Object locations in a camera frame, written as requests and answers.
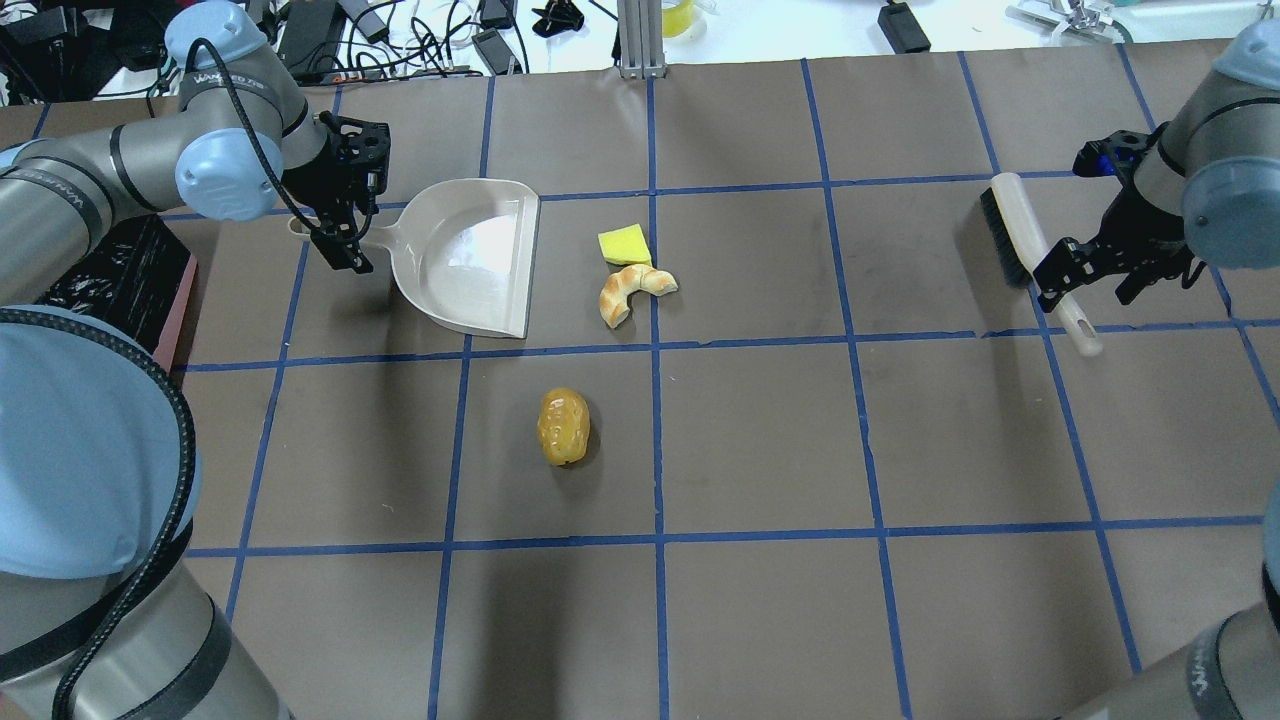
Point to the aluminium frame post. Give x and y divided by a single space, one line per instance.
640 40

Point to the beige hand brush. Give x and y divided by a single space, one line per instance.
1020 247

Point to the yellow tape roll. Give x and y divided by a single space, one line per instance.
676 17

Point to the pink bin with black bag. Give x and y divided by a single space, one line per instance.
139 279

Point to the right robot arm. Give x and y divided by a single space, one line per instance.
1200 190

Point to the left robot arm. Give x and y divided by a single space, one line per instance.
101 470

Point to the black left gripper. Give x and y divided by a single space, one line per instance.
318 182

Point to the beige plastic dustpan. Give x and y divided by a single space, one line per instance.
462 252

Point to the yellow sponge piece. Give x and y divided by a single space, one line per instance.
625 246

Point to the twisted croissant bread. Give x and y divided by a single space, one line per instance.
620 286

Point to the yellow potato-like bread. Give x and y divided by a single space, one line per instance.
563 426

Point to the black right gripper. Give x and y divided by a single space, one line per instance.
1150 228

